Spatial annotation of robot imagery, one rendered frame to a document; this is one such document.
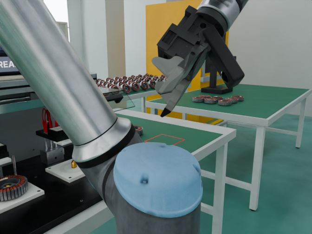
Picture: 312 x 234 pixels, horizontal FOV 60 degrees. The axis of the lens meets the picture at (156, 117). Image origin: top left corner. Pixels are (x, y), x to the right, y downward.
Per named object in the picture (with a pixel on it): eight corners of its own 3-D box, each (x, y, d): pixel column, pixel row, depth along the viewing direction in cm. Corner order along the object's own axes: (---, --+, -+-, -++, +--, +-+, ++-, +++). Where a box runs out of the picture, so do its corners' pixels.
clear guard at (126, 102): (135, 107, 102) (135, 91, 101) (83, 119, 84) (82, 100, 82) (81, 97, 121) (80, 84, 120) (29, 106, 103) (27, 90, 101)
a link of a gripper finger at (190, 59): (169, 80, 46) (189, 61, 52) (178, 85, 45) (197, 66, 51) (179, 57, 42) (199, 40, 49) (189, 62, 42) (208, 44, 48)
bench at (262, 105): (303, 147, 346) (312, 89, 328) (258, 215, 204) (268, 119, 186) (223, 132, 411) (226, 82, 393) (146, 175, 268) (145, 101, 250)
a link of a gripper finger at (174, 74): (134, 78, 43) (161, 57, 49) (165, 98, 42) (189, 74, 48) (139, 62, 41) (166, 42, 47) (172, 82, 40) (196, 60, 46)
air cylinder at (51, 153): (64, 159, 113) (63, 146, 112) (48, 165, 107) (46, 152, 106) (57, 156, 116) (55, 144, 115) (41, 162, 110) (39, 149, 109)
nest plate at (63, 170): (102, 168, 105) (102, 165, 104) (69, 183, 93) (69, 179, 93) (78, 159, 113) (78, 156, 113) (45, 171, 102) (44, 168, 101)
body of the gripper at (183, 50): (155, 65, 55) (187, 21, 57) (191, 87, 54) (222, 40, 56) (154, 46, 48) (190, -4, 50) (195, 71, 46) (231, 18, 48)
